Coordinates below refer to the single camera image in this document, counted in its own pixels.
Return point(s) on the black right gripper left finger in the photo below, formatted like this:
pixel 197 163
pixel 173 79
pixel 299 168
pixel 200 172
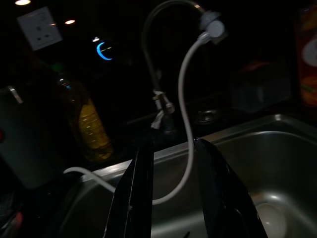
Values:
pixel 138 193

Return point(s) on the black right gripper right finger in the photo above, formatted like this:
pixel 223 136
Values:
pixel 223 198

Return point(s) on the white ceramic spoon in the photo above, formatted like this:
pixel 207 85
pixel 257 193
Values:
pixel 271 220

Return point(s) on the stainless steel sink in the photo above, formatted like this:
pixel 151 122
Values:
pixel 272 161

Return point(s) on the yellow dish soap bottle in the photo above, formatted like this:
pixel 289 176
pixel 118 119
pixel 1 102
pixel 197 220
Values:
pixel 94 129

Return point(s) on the round metal countertop cap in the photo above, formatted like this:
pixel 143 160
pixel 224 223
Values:
pixel 206 116

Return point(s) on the chrome gooseneck faucet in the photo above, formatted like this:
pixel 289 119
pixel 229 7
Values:
pixel 162 99

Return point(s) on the clear plastic container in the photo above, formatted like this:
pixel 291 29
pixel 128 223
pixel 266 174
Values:
pixel 260 94

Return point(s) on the grey water filter canister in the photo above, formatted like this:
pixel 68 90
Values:
pixel 27 138

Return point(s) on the red hand soap pump bottle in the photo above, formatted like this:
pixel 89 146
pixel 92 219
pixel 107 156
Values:
pixel 308 74

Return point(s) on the white wall socket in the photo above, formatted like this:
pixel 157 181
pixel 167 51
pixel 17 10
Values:
pixel 39 28

